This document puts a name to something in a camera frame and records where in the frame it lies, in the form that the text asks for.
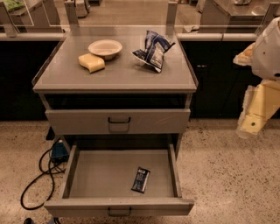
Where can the closed top drawer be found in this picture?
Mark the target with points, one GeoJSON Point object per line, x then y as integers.
{"type": "Point", "coordinates": [117, 121]}

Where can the white bowl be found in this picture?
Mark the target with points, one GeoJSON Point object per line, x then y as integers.
{"type": "Point", "coordinates": [105, 48]}

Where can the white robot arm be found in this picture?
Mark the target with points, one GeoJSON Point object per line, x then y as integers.
{"type": "Point", "coordinates": [265, 59]}

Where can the blue power adapter box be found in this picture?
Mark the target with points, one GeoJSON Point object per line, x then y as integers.
{"type": "Point", "coordinates": [59, 152]}

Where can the blue white chip bag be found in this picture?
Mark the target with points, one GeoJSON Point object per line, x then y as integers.
{"type": "Point", "coordinates": [156, 46]}

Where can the grey background counter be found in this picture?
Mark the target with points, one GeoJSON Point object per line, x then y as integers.
{"type": "Point", "coordinates": [37, 16]}
{"type": "Point", "coordinates": [225, 16]}

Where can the blue rxbar blueberry bar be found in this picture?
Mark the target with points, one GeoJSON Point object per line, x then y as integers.
{"type": "Point", "coordinates": [141, 180]}

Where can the grey drawer cabinet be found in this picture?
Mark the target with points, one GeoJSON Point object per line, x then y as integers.
{"type": "Point", "coordinates": [124, 83]}

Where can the open middle drawer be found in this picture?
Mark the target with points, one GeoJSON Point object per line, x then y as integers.
{"type": "Point", "coordinates": [98, 183]}

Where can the yellow sponge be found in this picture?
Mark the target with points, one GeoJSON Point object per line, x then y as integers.
{"type": "Point", "coordinates": [91, 62]}

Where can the grey background counter right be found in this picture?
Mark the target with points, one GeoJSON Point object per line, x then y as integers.
{"type": "Point", "coordinates": [225, 16]}

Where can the green bag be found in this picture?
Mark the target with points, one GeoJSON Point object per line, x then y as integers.
{"type": "Point", "coordinates": [13, 5]}

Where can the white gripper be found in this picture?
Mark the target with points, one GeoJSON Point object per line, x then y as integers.
{"type": "Point", "coordinates": [267, 59]}

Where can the grey background counter left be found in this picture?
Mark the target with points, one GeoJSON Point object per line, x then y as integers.
{"type": "Point", "coordinates": [37, 16]}

